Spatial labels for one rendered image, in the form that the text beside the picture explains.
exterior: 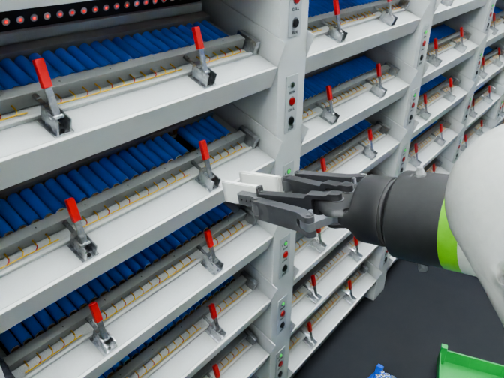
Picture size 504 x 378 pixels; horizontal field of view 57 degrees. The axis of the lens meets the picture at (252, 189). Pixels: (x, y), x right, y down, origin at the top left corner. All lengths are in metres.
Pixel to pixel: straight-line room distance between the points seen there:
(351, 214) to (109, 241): 0.41
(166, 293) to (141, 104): 0.39
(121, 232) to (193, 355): 0.41
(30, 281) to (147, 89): 0.32
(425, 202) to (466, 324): 1.60
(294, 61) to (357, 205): 0.52
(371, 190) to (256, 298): 0.76
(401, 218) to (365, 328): 1.45
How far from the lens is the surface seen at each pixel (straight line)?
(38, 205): 0.78
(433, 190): 0.46
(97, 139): 0.67
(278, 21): 0.91
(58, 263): 0.74
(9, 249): 0.74
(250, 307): 1.19
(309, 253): 1.36
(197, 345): 1.10
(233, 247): 1.04
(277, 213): 0.53
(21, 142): 0.63
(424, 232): 0.46
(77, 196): 0.80
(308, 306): 1.49
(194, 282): 0.96
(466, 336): 1.99
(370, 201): 0.49
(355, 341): 1.85
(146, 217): 0.80
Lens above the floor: 1.33
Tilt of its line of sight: 29 degrees down
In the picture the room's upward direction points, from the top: straight up
